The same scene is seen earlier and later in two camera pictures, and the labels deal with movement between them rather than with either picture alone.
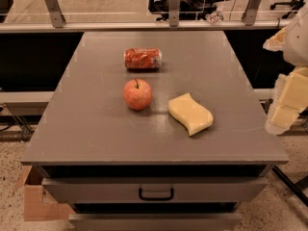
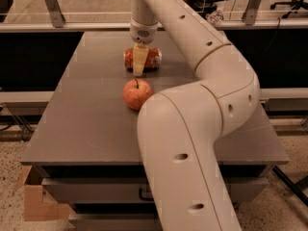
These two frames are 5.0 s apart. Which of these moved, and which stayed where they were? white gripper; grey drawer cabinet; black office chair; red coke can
Moved: white gripper
Stayed: grey drawer cabinet; red coke can; black office chair
